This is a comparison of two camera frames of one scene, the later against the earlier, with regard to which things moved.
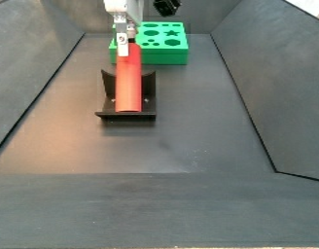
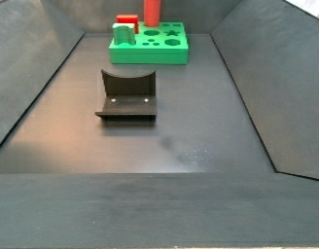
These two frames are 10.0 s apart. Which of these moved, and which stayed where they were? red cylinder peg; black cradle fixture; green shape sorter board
Moved: red cylinder peg
Stayed: green shape sorter board; black cradle fixture
